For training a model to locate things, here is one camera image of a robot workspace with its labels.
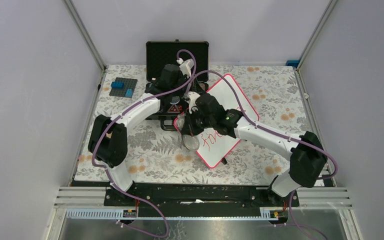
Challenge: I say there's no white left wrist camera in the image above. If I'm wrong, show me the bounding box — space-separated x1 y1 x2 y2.
176 58 195 77

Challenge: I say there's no pink framed whiteboard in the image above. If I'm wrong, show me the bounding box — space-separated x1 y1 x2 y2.
181 73 260 169

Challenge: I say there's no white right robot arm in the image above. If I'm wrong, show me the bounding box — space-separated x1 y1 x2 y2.
175 93 327 206

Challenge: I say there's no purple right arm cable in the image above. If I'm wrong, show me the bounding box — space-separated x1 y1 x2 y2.
184 69 339 240

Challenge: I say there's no blue corner block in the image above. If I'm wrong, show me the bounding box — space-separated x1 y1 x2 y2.
285 60 300 68

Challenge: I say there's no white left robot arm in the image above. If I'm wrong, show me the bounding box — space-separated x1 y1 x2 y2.
87 59 195 206

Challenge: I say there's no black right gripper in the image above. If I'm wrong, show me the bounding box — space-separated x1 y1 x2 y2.
182 106 215 137

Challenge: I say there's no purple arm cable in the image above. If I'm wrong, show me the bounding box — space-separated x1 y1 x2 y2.
91 49 198 238
184 69 339 240

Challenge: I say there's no grey lego baseplate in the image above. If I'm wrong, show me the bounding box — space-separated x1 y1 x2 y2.
109 77 138 98

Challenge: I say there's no white slotted cable duct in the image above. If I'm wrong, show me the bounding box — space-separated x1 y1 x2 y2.
66 207 279 221

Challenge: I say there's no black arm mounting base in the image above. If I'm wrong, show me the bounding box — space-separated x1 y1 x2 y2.
104 183 300 218

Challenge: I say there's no black open carrying case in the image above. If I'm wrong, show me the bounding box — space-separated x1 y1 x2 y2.
145 40 210 131

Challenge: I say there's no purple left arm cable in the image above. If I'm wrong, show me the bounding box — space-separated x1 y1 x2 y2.
91 49 198 238

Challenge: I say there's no small blue lego brick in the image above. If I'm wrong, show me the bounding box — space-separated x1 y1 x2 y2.
124 88 133 98

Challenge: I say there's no floral patterned table mat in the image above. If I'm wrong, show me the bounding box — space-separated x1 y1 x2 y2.
73 64 325 187

